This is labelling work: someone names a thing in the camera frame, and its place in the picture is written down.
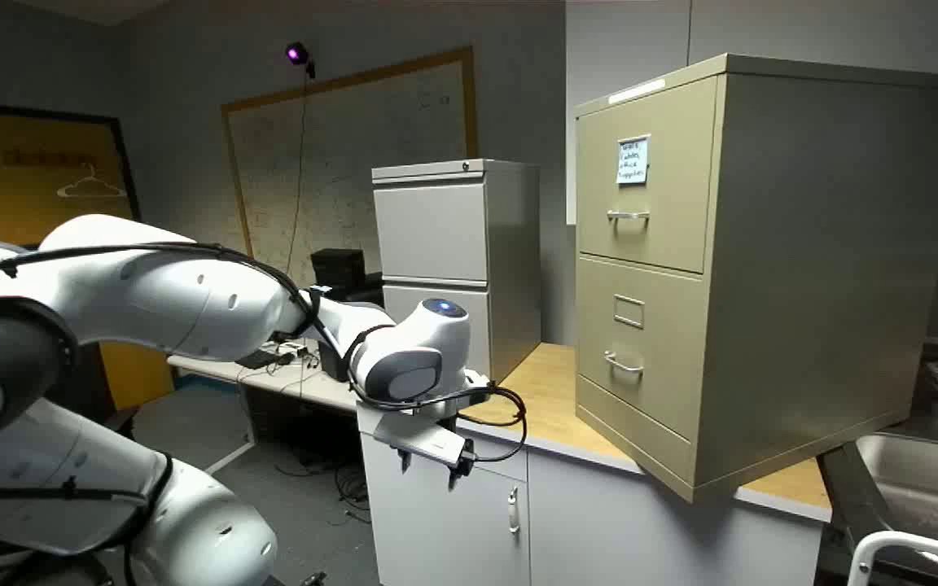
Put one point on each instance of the stainless steel sink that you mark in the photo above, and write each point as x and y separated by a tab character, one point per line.
884	482

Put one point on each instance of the black box on desk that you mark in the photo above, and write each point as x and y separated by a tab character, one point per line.
339	267

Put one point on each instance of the yellow board with hanger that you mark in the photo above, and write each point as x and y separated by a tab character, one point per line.
56	167

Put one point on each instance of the beige two-drawer file cabinet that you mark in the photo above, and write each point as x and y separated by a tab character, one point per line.
818	264

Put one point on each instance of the beige cabinet drawer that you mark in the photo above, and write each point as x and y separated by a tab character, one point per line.
643	178
639	354

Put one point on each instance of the beige bottom cabinet drawer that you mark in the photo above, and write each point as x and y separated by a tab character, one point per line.
639	354

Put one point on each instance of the beige top cabinet drawer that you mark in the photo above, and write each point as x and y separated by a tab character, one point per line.
643	178

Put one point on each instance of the grey lateral file cabinet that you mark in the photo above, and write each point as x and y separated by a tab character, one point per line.
467	232

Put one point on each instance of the white base cabinet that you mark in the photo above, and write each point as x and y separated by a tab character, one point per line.
553	515

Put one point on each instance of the camera with purple light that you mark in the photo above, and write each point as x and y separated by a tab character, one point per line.
300	55

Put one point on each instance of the wood-framed whiteboard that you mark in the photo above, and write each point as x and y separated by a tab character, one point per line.
304	157

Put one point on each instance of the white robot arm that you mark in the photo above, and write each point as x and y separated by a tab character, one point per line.
73	486

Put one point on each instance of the white metal frame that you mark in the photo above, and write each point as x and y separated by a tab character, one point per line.
865	553

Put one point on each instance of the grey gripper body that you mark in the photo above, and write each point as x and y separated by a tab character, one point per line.
422	436

